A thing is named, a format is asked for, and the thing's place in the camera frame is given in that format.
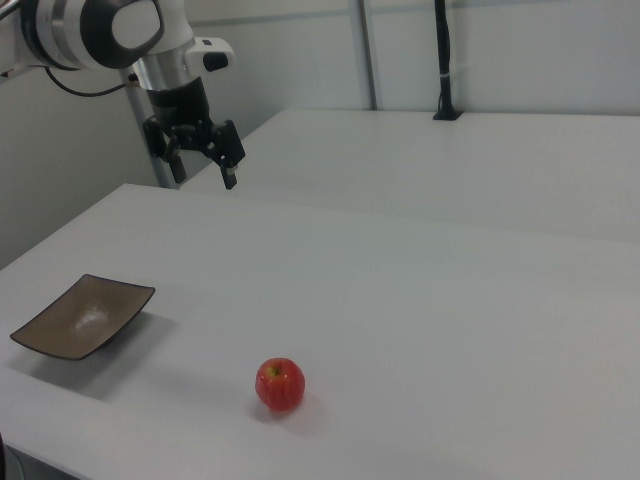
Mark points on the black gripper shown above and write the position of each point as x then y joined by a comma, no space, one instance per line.
177,107

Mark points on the red apple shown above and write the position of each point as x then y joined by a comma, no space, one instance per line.
280,385

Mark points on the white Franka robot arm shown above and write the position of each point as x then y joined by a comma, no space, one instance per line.
70,30

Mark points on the brown square ceramic plate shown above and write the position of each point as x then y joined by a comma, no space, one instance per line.
82,317

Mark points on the white adjacent table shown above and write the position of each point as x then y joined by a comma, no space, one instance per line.
400,150

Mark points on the grey metal partition post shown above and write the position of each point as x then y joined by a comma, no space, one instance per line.
138,107

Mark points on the black camera pole, white band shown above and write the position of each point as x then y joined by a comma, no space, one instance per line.
444,50

